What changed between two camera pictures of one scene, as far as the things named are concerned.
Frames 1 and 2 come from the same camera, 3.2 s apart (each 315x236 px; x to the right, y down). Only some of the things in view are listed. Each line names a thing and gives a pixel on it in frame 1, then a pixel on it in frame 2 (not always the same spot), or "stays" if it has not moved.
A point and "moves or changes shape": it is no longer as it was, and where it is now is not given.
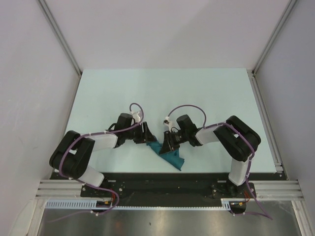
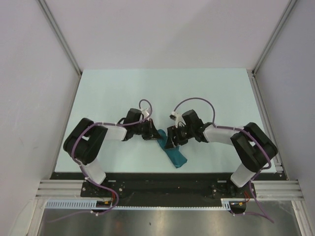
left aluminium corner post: [63, 41] stays
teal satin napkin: [172, 157] moves or changes shape
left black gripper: [149, 137] to [152, 132]
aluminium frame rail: [268, 190] stays
